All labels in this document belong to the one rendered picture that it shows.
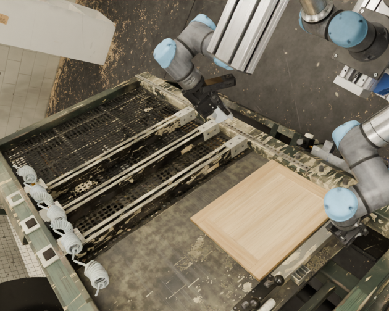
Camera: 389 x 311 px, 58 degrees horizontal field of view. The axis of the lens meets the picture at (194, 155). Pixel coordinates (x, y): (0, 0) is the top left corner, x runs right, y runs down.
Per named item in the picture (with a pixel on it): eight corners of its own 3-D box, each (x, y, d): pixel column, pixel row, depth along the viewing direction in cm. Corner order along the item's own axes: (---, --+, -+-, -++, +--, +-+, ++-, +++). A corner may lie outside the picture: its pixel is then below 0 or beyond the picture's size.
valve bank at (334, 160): (407, 163, 171) (391, 163, 154) (393, 189, 175) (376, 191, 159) (319, 124, 204) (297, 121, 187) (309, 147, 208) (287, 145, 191)
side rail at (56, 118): (141, 92, 283) (138, 79, 276) (5, 159, 237) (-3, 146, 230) (136, 89, 288) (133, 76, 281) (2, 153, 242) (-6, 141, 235)
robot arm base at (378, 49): (363, 17, 141) (353, 10, 135) (397, 30, 132) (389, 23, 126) (342, 53, 147) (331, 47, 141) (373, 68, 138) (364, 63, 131)
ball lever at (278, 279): (273, 285, 133) (288, 280, 121) (266, 292, 131) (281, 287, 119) (267, 277, 134) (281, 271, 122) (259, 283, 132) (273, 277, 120)
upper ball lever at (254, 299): (250, 306, 128) (264, 303, 116) (243, 313, 126) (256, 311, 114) (244, 297, 129) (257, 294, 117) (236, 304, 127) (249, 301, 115)
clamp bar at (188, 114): (197, 119, 231) (192, 86, 216) (20, 221, 181) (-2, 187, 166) (188, 113, 237) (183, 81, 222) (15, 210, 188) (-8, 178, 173)
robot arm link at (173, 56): (176, 37, 99) (156, 59, 99) (200, 63, 105) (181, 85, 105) (167, 33, 105) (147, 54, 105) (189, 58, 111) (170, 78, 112)
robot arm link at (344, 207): (367, 207, 80) (330, 222, 82) (368, 219, 89) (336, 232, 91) (349, 178, 84) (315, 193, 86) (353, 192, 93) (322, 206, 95)
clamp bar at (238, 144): (249, 149, 200) (248, 113, 185) (54, 281, 151) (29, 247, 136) (237, 142, 207) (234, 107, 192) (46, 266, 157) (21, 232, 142)
